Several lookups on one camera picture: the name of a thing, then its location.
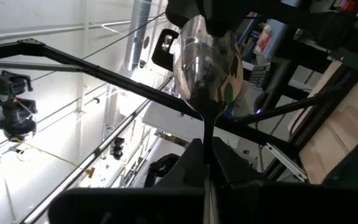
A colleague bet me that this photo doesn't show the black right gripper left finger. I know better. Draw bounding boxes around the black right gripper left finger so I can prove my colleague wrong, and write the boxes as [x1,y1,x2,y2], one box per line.
[152,138,210,190]

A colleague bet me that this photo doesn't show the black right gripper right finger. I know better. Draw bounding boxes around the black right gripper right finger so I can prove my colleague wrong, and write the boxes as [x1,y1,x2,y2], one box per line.
[211,136,269,189]

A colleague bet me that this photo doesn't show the shelf with boxes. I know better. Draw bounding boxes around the shelf with boxes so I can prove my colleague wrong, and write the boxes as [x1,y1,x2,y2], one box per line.
[236,11,292,90]

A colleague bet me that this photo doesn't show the white slotted bracket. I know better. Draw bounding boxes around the white slotted bracket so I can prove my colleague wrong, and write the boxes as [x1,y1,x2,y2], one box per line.
[265,142,309,183]

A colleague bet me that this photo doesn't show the black aluminium table frame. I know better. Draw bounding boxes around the black aluminium table frame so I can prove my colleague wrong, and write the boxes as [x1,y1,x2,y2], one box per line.
[0,0,358,185]

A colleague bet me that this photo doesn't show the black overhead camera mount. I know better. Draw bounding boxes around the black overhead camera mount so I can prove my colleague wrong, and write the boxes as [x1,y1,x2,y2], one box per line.
[151,28,180,73]
[0,97,39,141]

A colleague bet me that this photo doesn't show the silver ventilation duct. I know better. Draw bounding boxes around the silver ventilation duct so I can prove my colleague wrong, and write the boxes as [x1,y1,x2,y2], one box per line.
[123,0,153,72]

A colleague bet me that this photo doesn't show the silver aluminium rail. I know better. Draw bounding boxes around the silver aluminium rail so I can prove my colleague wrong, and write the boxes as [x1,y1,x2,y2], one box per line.
[0,58,85,72]

